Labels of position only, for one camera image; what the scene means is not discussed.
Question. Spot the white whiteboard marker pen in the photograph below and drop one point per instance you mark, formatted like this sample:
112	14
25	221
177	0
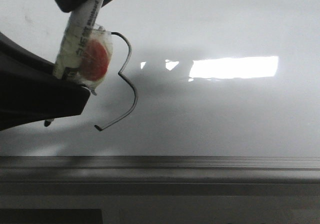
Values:
76	37

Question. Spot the red magnet taped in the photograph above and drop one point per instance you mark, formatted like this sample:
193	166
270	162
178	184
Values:
96	59

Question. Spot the white whiteboard with aluminium frame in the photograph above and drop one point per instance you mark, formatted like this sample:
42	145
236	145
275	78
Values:
228	104

